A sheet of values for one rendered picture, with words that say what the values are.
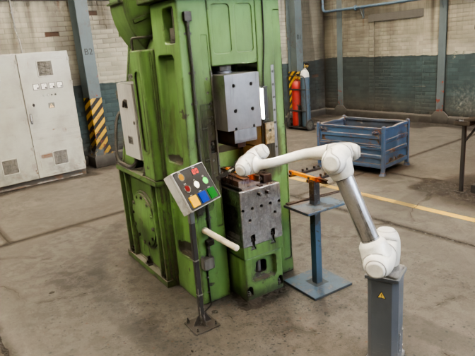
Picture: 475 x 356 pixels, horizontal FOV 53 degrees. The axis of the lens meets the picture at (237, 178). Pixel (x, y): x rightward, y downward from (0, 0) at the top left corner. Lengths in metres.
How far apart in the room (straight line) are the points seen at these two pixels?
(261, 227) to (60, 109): 5.40
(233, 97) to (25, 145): 5.37
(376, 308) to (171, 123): 2.00
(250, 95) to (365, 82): 8.84
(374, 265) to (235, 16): 2.02
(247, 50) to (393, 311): 2.07
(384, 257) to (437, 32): 8.83
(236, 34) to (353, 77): 8.97
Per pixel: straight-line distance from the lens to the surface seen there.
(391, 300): 2.98
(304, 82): 10.65
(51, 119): 8.36
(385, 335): 3.11
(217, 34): 3.52
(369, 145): 7.10
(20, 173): 8.33
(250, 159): 2.78
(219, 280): 3.86
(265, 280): 3.88
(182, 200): 3.05
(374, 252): 2.65
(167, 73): 3.70
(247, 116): 3.49
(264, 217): 3.66
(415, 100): 11.49
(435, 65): 11.18
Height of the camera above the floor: 1.95
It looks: 16 degrees down
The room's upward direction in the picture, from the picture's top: 4 degrees counter-clockwise
